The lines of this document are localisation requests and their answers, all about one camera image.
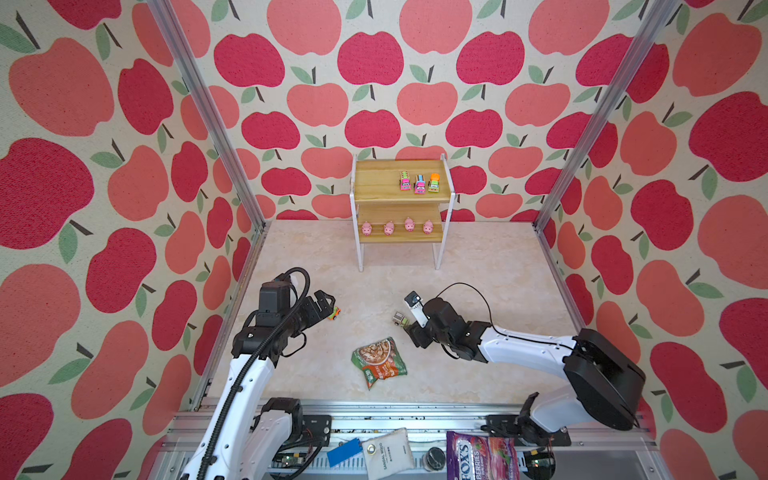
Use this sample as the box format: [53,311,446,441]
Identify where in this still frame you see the front aluminium rail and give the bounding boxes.
[141,401,672,479]

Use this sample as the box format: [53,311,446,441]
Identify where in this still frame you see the blue card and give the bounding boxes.
[327,438,363,468]

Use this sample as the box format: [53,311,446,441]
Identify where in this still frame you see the pink green truck toy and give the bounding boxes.
[399,171,412,191]

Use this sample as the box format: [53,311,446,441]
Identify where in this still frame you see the aluminium frame post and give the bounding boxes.
[533,0,678,238]
[148,0,267,235]

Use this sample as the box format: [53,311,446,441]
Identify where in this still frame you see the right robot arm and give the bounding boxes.
[404,291,646,446]

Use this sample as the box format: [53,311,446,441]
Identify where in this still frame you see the purple Fox's candy bag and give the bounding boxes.
[446,431,520,480]

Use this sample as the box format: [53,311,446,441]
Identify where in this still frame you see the left aluminium frame post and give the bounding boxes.
[148,0,267,235]

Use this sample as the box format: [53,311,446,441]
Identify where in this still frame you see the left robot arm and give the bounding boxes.
[179,267,335,479]

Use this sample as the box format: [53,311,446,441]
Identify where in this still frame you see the green snack bag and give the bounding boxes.
[351,337,408,390]

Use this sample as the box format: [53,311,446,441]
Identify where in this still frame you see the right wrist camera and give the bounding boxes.
[404,291,429,328]

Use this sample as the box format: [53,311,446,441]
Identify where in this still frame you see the green orange mixer truck toy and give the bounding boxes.
[427,173,441,193]

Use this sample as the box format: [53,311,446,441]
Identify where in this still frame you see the round metal can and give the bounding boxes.
[422,447,446,472]

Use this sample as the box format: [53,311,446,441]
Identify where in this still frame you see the wooden two-tier shelf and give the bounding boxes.
[349,154,456,271]

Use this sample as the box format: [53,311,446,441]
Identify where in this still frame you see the right aluminium frame post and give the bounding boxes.
[533,0,678,238]

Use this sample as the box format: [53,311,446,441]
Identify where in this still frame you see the white paper packet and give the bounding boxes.
[361,428,415,480]

